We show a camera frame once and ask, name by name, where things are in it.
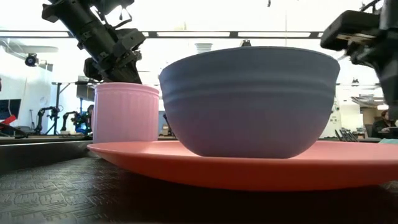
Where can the pink plastic mug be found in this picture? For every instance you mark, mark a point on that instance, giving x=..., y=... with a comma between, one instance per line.
x=124, y=115

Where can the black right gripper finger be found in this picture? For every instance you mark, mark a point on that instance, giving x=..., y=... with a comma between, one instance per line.
x=390, y=90

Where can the dark wall screen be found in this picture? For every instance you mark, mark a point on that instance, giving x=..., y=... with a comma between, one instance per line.
x=11, y=109

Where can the green cloth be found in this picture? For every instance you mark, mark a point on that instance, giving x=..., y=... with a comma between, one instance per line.
x=388, y=141

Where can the black serving tray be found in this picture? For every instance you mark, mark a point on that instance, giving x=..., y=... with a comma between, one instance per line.
x=62, y=199

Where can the pink round plate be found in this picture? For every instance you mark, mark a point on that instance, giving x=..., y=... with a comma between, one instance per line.
x=217, y=171

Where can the black metal stand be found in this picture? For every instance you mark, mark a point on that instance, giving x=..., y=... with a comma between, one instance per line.
x=57, y=105

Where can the black ceiling spotlight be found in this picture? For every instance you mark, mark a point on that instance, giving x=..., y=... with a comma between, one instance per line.
x=31, y=60

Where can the black overhead beam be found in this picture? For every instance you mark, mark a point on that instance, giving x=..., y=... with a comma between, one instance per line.
x=233, y=34

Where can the blue bowl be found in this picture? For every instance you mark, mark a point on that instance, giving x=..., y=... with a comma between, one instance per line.
x=248, y=109

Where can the background black robot arm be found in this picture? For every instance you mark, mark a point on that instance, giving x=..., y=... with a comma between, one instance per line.
x=74, y=121
x=43, y=118

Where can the seated person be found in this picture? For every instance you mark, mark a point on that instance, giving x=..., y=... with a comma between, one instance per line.
x=90, y=112

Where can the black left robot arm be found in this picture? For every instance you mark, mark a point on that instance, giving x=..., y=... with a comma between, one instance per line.
x=81, y=25

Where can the white ribbed ceiling fixture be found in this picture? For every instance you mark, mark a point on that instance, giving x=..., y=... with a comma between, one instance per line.
x=203, y=47

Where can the red object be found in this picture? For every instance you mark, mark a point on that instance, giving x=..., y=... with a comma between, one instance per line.
x=9, y=119

